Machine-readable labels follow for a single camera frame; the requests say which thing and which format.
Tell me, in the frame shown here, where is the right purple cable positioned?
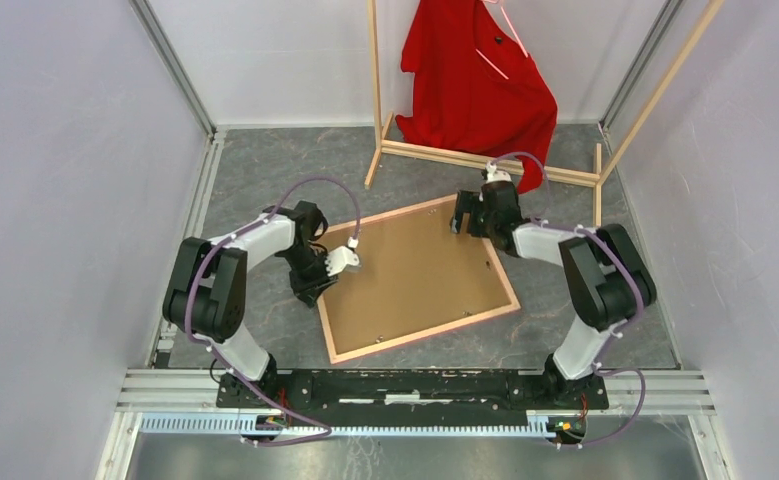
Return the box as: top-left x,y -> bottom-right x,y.
488,152 -> 647,450

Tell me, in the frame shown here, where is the pink clothes hanger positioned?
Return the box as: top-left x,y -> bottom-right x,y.
474,1 -> 531,81

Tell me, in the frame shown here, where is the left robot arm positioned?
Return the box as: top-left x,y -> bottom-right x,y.
162,201 -> 338,408

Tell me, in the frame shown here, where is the pink wooden picture frame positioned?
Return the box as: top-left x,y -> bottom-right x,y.
316,193 -> 523,366

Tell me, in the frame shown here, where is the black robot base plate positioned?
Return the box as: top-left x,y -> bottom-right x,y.
215,368 -> 610,429

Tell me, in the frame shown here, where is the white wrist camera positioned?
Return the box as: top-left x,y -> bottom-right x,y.
325,237 -> 362,276
484,162 -> 512,184

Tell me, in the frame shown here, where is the wooden clothes rack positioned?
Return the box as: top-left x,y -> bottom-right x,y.
364,0 -> 725,227

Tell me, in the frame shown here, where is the red t-shirt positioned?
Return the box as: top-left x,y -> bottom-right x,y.
396,0 -> 558,193

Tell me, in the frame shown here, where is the aluminium rail frame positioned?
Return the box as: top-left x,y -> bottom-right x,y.
94,0 -> 735,480

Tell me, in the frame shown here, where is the white slotted cable duct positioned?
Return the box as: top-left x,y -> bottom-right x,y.
139,413 -> 554,440

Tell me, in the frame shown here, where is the purple cable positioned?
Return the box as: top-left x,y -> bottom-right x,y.
183,176 -> 362,448
488,152 -> 647,450

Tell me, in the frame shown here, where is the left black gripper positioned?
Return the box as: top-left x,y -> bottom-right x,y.
282,246 -> 341,310

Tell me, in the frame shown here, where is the brown cardboard backing board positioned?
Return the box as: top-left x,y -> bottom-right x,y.
322,201 -> 514,356

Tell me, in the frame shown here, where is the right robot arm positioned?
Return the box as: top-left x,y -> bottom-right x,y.
450,181 -> 657,408

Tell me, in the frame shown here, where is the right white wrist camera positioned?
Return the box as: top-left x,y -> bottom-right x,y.
484,162 -> 512,184

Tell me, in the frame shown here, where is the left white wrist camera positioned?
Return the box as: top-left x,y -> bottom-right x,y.
325,237 -> 362,276

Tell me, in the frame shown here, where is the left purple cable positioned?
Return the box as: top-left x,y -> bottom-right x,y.
183,176 -> 362,448

